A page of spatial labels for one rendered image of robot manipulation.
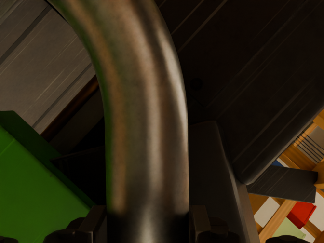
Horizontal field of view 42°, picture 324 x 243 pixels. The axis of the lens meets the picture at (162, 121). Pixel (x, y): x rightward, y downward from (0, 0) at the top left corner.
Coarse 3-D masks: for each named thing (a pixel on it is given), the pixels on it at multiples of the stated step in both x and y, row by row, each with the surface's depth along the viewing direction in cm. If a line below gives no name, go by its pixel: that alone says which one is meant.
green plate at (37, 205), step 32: (0, 128) 20; (32, 128) 28; (0, 160) 20; (32, 160) 20; (0, 192) 20; (32, 192) 20; (64, 192) 20; (0, 224) 20; (32, 224) 20; (64, 224) 20
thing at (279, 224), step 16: (288, 160) 415; (320, 192) 407; (256, 208) 359; (288, 208) 359; (304, 208) 378; (256, 224) 336; (272, 224) 338; (288, 224) 356; (304, 224) 364; (320, 240) 405
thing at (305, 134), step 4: (312, 124) 823; (316, 124) 822; (308, 128) 823; (312, 128) 822; (304, 132) 823; (308, 132) 822; (300, 136) 823; (304, 136) 822; (308, 136) 820; (300, 140) 822; (312, 140) 818; (296, 144) 822; (312, 144) 817; (316, 144) 815; (316, 148) 814; (320, 152) 812; (316, 156) 812; (320, 156) 811; (320, 160) 810
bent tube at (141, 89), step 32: (64, 0) 14; (96, 0) 14; (128, 0) 14; (96, 32) 14; (128, 32) 14; (160, 32) 14; (96, 64) 14; (128, 64) 14; (160, 64) 14; (128, 96) 14; (160, 96) 14; (128, 128) 14; (160, 128) 14; (128, 160) 14; (160, 160) 14; (128, 192) 14; (160, 192) 14; (128, 224) 14; (160, 224) 14
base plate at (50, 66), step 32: (32, 0) 52; (0, 32) 52; (32, 32) 57; (64, 32) 62; (0, 64) 56; (32, 64) 62; (64, 64) 69; (0, 96) 62; (32, 96) 68; (64, 96) 77
